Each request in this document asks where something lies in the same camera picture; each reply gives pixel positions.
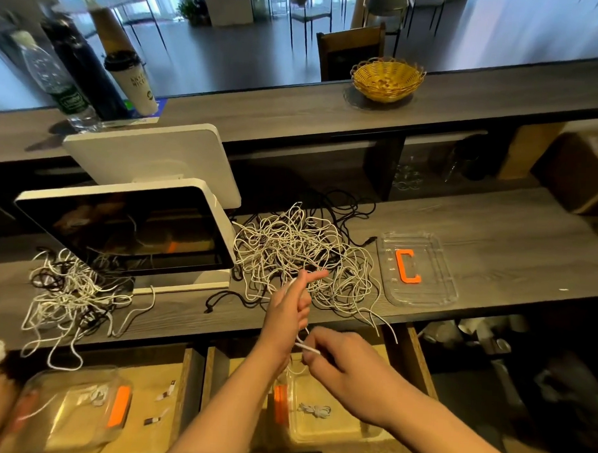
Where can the person's right hand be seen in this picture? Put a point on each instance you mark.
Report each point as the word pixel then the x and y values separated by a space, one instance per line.
pixel 357 380

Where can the person's left hand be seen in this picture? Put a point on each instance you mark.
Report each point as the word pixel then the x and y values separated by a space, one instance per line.
pixel 287 327

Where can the clear container drawer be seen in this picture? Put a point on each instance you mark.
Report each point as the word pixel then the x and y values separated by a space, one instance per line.
pixel 310 432
pixel 58 431

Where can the person's left forearm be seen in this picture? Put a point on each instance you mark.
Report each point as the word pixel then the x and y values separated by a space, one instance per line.
pixel 226 418

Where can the brown cardboard box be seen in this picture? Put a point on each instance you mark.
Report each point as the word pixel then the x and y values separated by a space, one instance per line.
pixel 583 172

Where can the wooden drawer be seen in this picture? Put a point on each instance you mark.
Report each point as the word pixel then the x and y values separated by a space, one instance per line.
pixel 166 436
pixel 417 358

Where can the pile of white containers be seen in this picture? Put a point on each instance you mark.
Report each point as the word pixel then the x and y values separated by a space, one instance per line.
pixel 472 332

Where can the white touchscreen monitor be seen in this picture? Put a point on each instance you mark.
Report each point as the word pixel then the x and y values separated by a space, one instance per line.
pixel 121 226

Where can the white customer display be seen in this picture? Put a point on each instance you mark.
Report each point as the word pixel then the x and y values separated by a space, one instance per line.
pixel 153 163

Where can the grey wooden bar counter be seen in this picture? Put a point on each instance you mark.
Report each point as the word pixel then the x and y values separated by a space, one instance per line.
pixel 265 109

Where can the blue white notebook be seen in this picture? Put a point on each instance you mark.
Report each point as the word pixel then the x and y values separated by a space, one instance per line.
pixel 156 109

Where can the yellow woven basket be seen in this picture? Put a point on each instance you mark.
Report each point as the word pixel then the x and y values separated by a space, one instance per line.
pixel 388 79

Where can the brown wooden chair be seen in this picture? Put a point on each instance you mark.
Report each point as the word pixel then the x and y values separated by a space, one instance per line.
pixel 351 53

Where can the flat cardboard sheet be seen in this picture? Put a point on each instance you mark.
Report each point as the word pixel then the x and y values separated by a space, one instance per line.
pixel 530 150

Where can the white paper coffee cup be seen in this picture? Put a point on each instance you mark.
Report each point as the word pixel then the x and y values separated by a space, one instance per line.
pixel 132 83

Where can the black thermos bottle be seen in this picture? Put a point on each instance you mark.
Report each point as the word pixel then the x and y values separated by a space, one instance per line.
pixel 88 66

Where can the green potted plant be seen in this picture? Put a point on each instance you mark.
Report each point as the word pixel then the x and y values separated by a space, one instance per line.
pixel 193 10

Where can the clear plastic water bottle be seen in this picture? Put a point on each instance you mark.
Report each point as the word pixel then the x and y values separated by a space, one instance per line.
pixel 58 85

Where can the round wooden table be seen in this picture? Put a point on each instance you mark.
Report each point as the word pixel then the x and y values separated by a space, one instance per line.
pixel 96 3

